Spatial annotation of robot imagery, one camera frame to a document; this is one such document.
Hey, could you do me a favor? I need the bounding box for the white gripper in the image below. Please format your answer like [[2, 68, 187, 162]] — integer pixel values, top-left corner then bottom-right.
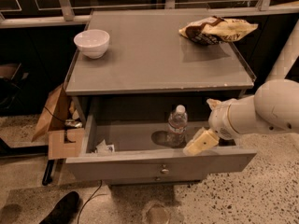
[[183, 98, 240, 156]]

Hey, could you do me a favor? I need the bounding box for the clear plastic water bottle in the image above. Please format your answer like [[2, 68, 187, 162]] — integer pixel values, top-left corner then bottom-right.
[[167, 105, 188, 147]]

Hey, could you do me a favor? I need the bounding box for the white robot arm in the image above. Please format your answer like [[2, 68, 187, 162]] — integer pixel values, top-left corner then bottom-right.
[[183, 22, 299, 156]]

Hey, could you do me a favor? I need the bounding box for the brass drawer knob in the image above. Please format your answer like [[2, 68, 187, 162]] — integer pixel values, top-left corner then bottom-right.
[[160, 165, 169, 175]]

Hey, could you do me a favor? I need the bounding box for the open grey top drawer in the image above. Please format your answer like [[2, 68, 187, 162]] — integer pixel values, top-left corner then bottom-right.
[[64, 100, 258, 183]]

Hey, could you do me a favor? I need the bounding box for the grey wooden nightstand cabinet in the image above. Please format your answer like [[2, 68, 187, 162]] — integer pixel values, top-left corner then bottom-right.
[[63, 9, 257, 187]]

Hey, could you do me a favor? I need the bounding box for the brown yellow snack bag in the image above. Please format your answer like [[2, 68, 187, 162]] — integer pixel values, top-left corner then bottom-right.
[[178, 16, 258, 46]]

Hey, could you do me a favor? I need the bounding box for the crumpled white paper scrap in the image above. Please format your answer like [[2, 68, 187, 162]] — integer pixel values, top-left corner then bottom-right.
[[93, 140, 115, 154]]

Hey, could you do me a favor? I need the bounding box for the white ceramic bowl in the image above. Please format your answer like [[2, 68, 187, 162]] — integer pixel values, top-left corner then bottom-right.
[[74, 29, 110, 59]]

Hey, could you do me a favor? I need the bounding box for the brown cardboard box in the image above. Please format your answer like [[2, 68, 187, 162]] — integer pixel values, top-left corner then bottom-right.
[[32, 84, 84, 160]]

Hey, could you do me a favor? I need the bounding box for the black shoe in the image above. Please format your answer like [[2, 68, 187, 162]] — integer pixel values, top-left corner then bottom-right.
[[39, 191, 79, 224]]

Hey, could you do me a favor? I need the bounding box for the black bar on floor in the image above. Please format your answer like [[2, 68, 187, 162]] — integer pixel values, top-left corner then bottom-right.
[[42, 160, 55, 186]]

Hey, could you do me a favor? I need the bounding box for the white metal window railing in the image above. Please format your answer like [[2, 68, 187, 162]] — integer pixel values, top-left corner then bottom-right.
[[0, 0, 298, 29]]

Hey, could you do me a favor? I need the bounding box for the black cable on floor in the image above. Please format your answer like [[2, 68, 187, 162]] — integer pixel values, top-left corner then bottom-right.
[[76, 180, 104, 224]]

